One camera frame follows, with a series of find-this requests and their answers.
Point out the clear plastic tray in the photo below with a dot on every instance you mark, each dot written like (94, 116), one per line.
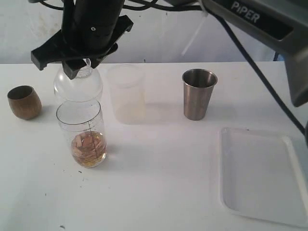
(260, 177)

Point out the clear measuring shaker cup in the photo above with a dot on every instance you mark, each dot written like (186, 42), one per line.
(83, 127)

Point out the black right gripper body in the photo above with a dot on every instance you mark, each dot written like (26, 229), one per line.
(85, 43)

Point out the clear dome shaker lid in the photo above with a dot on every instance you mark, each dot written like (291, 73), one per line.
(86, 86)

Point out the brown wooden cup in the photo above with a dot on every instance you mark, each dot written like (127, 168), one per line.
(24, 102)

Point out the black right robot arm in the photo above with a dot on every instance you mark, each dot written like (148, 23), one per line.
(282, 25)

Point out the frosted plastic cup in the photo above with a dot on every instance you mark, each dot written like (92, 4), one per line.
(126, 83)

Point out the stainless steel cup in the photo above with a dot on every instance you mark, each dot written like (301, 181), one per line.
(198, 85)

